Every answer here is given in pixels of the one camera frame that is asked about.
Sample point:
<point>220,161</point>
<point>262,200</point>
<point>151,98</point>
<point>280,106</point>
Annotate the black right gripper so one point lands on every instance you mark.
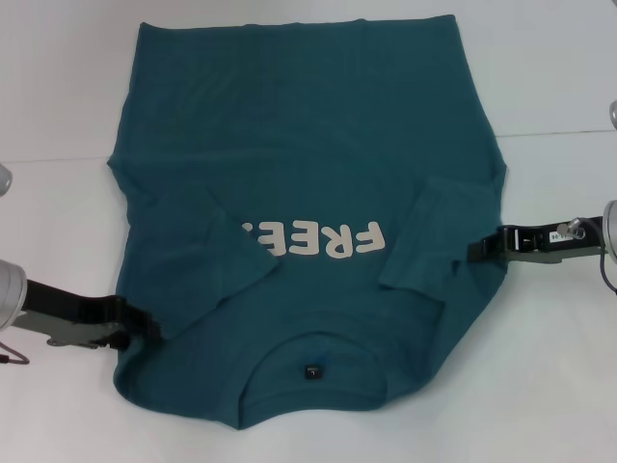
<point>554,241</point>

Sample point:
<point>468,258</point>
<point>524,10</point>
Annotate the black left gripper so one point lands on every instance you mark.
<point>67,308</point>

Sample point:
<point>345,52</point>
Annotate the teal blue FREE t-shirt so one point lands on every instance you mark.
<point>308,120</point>

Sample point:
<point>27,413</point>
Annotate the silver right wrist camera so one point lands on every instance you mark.
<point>613,115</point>

